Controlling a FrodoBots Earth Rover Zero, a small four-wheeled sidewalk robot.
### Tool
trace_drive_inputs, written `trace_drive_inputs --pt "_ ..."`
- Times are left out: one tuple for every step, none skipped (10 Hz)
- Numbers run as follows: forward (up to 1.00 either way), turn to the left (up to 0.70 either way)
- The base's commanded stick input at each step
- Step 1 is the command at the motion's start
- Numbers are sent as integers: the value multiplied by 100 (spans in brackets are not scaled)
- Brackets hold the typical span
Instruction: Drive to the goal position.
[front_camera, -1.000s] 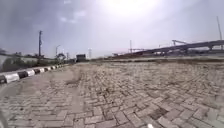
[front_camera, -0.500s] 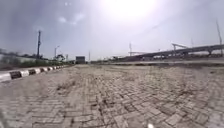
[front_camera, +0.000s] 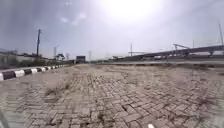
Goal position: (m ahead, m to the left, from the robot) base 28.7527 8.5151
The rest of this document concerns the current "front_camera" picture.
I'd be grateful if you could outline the thin pole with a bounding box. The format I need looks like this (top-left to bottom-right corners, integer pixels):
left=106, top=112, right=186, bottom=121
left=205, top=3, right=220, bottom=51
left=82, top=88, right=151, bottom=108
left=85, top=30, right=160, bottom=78
left=217, top=22, right=224, bottom=47
left=129, top=43, right=134, bottom=57

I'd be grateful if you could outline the grey brick paving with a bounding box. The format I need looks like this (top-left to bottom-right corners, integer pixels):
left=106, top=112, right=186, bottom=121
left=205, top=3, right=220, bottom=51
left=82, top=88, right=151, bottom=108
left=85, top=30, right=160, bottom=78
left=0, top=63, right=224, bottom=128

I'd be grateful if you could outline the dark boxy building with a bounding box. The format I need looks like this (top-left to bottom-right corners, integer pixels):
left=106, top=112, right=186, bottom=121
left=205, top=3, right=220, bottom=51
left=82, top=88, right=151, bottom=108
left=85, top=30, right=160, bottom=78
left=75, top=55, right=87, bottom=64

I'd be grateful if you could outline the pale grey road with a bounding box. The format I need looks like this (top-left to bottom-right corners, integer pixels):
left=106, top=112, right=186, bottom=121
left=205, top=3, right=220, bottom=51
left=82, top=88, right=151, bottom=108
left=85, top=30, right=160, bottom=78
left=96, top=59, right=224, bottom=66

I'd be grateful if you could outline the long elevated road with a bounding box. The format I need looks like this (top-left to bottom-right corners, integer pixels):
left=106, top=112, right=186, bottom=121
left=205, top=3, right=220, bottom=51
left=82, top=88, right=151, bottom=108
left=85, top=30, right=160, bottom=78
left=111, top=44, right=224, bottom=61

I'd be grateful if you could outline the dark wooden utility pole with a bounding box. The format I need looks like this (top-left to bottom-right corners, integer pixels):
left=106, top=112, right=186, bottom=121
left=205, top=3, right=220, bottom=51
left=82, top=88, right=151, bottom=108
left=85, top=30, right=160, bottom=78
left=35, top=28, right=43, bottom=58

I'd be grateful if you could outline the black and white kerb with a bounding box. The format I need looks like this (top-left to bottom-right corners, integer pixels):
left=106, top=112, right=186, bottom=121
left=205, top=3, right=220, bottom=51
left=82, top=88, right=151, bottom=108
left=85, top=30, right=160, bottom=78
left=0, top=63, right=70, bottom=82

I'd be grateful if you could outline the long grey wall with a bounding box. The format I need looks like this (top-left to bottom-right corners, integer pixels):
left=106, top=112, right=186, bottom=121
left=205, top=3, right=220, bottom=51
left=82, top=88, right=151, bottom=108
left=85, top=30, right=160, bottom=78
left=0, top=49, right=76, bottom=70

